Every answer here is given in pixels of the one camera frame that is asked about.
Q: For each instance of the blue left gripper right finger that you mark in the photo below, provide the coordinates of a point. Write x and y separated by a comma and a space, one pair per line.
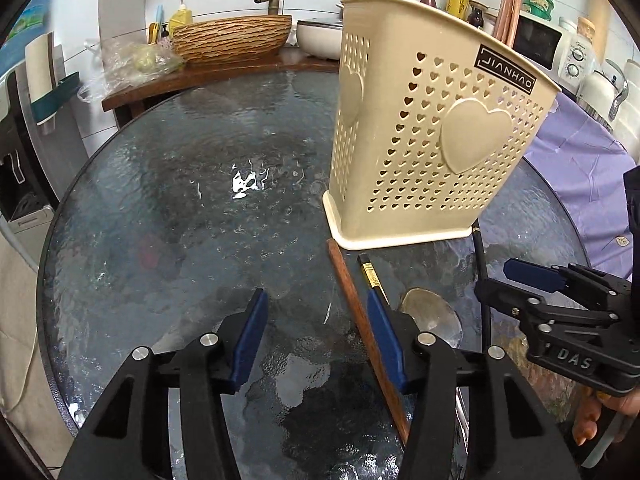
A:
380, 319

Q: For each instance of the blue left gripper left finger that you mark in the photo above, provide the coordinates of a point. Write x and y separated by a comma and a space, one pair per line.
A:
248, 337

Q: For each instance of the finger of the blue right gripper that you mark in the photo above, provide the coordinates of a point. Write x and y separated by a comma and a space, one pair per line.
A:
534, 275
507, 299

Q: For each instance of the large metal spoon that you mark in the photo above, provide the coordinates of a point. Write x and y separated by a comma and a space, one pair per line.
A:
433, 314

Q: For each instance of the black gold-tipped chopstick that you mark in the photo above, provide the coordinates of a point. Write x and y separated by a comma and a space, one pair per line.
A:
372, 279

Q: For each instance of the person's right hand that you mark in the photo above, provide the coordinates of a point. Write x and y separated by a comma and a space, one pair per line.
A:
590, 408

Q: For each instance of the purple floral cloth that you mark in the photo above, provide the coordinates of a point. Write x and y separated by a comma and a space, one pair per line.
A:
584, 165

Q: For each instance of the round glass table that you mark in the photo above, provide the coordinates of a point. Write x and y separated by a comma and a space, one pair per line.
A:
153, 256

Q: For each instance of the white electric kettle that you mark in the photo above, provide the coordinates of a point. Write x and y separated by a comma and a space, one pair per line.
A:
600, 94

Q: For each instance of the cream plastic utensil holder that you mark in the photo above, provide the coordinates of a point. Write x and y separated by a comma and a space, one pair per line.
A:
433, 116

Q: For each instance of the white microwave oven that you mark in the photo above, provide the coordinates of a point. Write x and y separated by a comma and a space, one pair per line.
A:
566, 57

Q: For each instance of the dark glass bottle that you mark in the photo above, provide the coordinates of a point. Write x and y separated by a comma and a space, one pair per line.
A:
476, 14

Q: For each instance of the black water dispenser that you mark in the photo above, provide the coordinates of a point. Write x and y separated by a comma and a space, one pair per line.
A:
38, 164

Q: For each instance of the wooden counter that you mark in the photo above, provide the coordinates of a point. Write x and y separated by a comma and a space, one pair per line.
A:
132, 102

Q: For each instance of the woven pattern basin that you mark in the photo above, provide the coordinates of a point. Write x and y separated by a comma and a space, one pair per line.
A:
231, 39

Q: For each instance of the clear plastic bag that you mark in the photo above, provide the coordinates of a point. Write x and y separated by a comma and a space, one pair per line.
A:
128, 64

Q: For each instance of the white pan with lid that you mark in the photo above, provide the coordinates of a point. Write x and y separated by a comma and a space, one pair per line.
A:
320, 39

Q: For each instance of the yellow soap bottle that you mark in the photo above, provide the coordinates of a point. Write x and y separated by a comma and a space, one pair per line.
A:
182, 17

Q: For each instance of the blue water bottle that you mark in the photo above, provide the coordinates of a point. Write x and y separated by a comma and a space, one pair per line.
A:
32, 23

